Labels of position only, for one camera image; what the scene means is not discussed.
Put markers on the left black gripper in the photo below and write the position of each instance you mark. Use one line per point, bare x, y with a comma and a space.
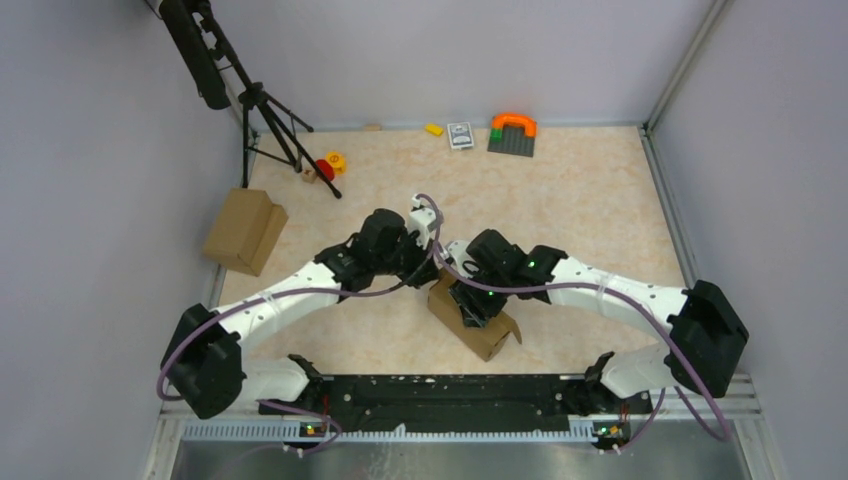
421, 254

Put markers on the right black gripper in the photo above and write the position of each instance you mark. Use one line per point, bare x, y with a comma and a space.
476, 312

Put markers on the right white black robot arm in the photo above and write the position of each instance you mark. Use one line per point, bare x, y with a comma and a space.
700, 337

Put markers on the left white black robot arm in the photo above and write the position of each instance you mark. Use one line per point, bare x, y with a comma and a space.
202, 365

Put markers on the folded brown cardboard box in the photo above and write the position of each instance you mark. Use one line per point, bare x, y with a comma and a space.
245, 231

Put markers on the playing card deck box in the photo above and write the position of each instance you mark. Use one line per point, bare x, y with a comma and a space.
460, 135

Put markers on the yellow round toy disc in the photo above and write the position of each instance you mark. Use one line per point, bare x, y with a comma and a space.
337, 161

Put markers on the red round toy disc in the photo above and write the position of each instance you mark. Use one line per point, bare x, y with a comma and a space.
326, 169

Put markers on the small wooden cube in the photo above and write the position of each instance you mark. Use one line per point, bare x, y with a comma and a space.
309, 176

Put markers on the yellow small block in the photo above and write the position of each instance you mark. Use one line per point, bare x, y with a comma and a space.
434, 129

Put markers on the grey building baseplate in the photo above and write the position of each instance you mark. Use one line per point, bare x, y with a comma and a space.
513, 143

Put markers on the orange arch block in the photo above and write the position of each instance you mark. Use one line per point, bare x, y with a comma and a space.
511, 119

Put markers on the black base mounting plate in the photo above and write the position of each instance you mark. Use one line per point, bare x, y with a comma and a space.
501, 403

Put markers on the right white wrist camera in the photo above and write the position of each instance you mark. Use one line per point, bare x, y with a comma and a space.
457, 256

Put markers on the black camera tripod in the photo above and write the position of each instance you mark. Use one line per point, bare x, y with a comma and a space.
222, 80

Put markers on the aluminium frame rail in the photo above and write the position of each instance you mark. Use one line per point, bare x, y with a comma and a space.
736, 418

